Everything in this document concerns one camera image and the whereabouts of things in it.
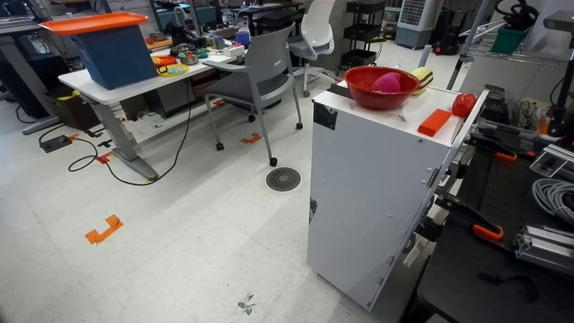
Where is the yellow striped plush sponge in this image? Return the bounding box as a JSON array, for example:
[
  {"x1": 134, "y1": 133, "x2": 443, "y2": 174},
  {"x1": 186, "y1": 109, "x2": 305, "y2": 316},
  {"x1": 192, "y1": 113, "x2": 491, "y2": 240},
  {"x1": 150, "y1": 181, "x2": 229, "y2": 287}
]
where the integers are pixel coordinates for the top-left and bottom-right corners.
[{"x1": 411, "y1": 65, "x2": 436, "y2": 97}]

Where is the red plastic bowl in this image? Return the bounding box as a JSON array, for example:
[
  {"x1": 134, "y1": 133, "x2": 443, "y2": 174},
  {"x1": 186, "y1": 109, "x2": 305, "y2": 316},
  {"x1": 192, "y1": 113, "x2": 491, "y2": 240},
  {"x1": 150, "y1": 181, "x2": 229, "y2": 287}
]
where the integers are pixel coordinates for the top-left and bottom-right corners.
[{"x1": 342, "y1": 65, "x2": 421, "y2": 113}]

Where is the round grey floor disc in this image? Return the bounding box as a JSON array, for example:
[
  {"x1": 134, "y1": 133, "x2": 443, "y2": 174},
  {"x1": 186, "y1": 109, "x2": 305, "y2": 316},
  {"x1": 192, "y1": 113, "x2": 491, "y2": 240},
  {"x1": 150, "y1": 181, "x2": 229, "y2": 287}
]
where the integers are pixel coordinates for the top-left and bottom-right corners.
[{"x1": 263, "y1": 165, "x2": 303, "y2": 194}]

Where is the white toy kitchen cabinet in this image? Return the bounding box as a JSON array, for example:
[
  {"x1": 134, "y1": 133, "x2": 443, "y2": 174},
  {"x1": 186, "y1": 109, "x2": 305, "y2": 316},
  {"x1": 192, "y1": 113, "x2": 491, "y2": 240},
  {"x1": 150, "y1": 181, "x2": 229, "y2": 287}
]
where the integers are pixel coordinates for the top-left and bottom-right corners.
[{"x1": 307, "y1": 79, "x2": 491, "y2": 312}]

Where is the grey office chair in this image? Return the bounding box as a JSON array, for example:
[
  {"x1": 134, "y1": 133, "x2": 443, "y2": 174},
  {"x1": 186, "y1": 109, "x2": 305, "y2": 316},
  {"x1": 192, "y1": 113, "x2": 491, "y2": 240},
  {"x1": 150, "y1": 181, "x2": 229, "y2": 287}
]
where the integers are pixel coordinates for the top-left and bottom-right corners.
[{"x1": 203, "y1": 22, "x2": 305, "y2": 169}]

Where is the pink plush radish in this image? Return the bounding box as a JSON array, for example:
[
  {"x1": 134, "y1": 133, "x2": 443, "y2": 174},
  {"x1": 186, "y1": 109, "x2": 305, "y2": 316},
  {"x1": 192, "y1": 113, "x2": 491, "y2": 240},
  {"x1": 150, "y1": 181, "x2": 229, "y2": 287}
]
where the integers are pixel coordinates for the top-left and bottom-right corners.
[{"x1": 369, "y1": 72, "x2": 403, "y2": 95}]

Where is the black shelf cart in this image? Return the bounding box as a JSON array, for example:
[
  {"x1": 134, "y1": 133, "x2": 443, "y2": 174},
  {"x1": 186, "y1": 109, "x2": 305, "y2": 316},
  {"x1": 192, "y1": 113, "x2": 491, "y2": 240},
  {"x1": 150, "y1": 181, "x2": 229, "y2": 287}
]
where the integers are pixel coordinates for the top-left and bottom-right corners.
[{"x1": 339, "y1": 0, "x2": 387, "y2": 70}]

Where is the orange rectangular block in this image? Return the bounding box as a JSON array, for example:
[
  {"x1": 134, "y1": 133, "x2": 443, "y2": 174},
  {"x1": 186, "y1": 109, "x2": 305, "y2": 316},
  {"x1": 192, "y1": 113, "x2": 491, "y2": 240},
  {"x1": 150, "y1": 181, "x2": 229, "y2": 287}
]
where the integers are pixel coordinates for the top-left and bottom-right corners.
[{"x1": 416, "y1": 108, "x2": 454, "y2": 138}]

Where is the white air cooler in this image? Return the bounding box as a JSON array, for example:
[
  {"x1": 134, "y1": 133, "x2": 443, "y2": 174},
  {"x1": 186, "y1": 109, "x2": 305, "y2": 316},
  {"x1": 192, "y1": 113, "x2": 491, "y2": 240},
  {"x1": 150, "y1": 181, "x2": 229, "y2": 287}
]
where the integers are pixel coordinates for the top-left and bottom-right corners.
[{"x1": 393, "y1": 0, "x2": 445, "y2": 50}]

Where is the red toy pepper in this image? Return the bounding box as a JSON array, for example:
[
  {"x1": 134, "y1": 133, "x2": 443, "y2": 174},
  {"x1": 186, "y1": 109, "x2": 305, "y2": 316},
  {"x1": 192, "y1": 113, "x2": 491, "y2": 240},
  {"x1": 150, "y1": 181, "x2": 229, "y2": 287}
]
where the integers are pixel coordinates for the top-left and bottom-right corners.
[{"x1": 450, "y1": 91, "x2": 479, "y2": 118}]

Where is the white desk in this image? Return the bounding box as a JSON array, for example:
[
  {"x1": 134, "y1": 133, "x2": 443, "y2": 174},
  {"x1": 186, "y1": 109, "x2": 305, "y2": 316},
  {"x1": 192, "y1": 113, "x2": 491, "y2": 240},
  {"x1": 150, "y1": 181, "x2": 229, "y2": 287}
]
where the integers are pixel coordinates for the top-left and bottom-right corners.
[{"x1": 57, "y1": 50, "x2": 247, "y2": 183}]

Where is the blue storage bin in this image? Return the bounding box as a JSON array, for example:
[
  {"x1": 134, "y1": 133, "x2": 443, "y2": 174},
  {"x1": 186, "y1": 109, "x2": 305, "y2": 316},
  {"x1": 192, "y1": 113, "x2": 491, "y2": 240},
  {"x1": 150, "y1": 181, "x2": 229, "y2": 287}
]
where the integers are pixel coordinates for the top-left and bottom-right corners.
[{"x1": 63, "y1": 23, "x2": 159, "y2": 91}]

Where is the black power adapter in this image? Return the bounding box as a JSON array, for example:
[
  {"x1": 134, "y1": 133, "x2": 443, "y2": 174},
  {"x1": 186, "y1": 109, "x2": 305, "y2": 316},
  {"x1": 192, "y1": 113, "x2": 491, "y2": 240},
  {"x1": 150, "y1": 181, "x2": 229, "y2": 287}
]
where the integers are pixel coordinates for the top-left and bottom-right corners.
[{"x1": 39, "y1": 133, "x2": 73, "y2": 154}]

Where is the orange bin lid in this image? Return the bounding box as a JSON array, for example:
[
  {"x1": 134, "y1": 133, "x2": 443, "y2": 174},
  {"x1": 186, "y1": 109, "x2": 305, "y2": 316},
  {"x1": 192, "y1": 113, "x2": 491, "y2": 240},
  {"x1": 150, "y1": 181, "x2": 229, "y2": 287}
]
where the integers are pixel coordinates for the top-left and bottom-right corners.
[{"x1": 39, "y1": 9, "x2": 150, "y2": 38}]

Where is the black allen key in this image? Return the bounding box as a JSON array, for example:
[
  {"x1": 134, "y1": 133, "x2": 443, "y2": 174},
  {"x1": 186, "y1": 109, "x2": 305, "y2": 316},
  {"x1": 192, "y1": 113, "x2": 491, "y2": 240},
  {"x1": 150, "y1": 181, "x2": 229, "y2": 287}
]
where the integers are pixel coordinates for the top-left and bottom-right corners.
[{"x1": 477, "y1": 269, "x2": 540, "y2": 303}]

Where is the green bin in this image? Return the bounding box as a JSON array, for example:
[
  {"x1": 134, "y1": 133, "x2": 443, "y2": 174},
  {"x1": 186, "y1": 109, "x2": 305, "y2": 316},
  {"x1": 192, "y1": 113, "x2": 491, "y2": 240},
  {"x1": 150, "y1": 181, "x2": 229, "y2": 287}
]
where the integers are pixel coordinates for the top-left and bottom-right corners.
[{"x1": 490, "y1": 25, "x2": 531, "y2": 57}]

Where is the grey mounting plate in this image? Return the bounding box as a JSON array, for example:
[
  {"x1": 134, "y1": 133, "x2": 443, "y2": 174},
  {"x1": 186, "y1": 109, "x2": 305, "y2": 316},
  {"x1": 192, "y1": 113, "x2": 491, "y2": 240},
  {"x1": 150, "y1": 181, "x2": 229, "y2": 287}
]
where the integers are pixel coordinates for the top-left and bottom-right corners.
[{"x1": 527, "y1": 142, "x2": 574, "y2": 185}]

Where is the aluminium extrusion bar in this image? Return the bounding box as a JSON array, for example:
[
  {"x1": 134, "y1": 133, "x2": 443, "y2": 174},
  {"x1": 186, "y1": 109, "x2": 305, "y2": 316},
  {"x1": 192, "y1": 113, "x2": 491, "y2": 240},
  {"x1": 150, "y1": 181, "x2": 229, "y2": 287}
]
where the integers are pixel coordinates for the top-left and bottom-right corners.
[{"x1": 513, "y1": 222, "x2": 574, "y2": 276}]

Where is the grey standing desk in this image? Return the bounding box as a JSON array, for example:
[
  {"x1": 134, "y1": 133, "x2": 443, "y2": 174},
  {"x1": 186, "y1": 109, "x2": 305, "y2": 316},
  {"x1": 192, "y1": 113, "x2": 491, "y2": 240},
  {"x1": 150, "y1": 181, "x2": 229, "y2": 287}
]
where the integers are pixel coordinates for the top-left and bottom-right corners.
[{"x1": 0, "y1": 16, "x2": 61, "y2": 136}]

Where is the black floor cable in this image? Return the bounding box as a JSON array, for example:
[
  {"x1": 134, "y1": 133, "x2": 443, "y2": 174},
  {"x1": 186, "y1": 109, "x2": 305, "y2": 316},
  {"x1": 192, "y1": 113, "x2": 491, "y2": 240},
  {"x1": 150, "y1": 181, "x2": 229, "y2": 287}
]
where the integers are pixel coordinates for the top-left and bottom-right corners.
[{"x1": 66, "y1": 83, "x2": 194, "y2": 188}]

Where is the orange bracket-shaped floor tape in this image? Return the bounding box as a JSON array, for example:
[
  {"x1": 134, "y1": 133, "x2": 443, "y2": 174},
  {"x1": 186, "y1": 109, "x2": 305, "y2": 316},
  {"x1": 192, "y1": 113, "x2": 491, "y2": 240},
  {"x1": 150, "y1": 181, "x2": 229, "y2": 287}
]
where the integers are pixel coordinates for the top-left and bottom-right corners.
[{"x1": 84, "y1": 214, "x2": 125, "y2": 246}]

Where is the black clamp orange handle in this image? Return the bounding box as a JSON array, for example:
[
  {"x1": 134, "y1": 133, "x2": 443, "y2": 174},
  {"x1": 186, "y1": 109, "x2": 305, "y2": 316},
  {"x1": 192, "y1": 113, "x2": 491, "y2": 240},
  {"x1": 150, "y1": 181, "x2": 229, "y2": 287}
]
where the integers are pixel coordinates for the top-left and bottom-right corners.
[
  {"x1": 477, "y1": 133, "x2": 520, "y2": 165},
  {"x1": 434, "y1": 194, "x2": 506, "y2": 244}
]

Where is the grey cable coil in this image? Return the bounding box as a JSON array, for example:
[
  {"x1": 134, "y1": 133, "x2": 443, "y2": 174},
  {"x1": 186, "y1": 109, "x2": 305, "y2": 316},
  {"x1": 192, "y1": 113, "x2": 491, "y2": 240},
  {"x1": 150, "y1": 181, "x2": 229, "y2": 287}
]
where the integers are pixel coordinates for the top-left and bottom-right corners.
[{"x1": 531, "y1": 176, "x2": 574, "y2": 228}]

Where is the black camera tripod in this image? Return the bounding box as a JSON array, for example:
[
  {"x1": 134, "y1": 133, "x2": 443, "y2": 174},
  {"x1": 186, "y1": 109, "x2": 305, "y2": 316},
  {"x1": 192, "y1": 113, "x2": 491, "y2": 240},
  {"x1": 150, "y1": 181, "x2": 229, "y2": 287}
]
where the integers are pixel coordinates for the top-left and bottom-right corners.
[{"x1": 543, "y1": 7, "x2": 574, "y2": 140}]

